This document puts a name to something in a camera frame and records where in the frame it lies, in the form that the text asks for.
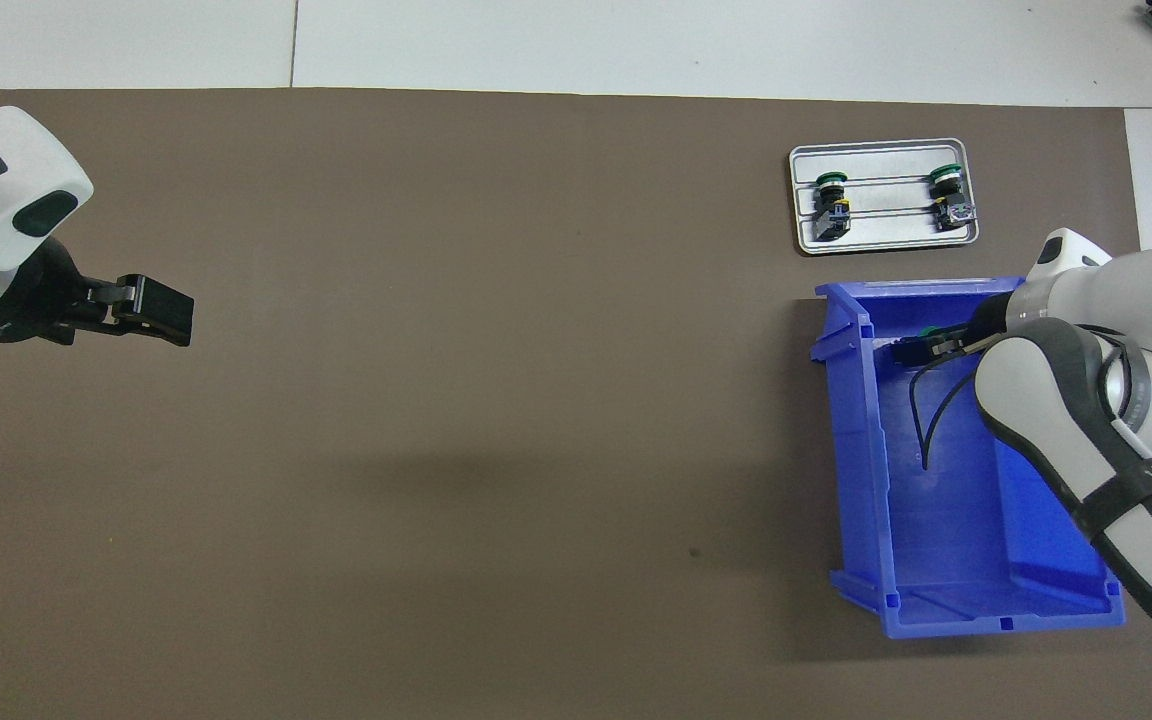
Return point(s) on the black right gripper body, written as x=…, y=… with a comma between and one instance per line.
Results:
x=988, y=325

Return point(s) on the brown table mat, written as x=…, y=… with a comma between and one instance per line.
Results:
x=436, y=400

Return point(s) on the grey metal tray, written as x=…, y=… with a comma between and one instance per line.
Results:
x=886, y=160

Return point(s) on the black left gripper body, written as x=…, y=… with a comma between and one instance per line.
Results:
x=36, y=305

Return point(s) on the blue plastic storage bin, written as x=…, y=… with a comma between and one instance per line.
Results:
x=936, y=520

